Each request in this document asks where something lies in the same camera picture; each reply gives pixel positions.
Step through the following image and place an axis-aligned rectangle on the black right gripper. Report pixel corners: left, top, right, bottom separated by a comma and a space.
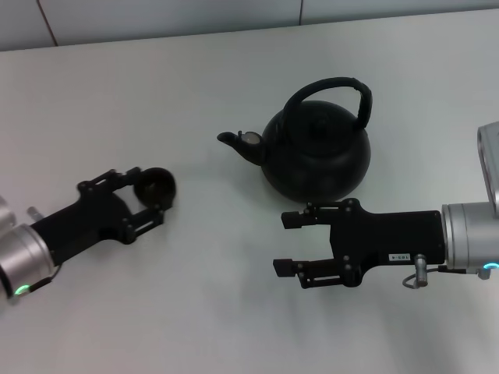
272, 197, 446, 290

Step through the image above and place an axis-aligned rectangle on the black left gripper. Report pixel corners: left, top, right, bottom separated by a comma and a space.
29, 167, 175, 266

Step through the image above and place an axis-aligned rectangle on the small dark teacup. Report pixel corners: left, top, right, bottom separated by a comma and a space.
133, 167, 177, 210

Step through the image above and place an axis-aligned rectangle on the black round teapot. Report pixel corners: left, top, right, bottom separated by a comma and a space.
217, 76, 373, 204

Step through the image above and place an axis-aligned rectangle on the right gripper cable with plug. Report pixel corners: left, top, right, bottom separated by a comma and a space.
402, 253, 449, 290

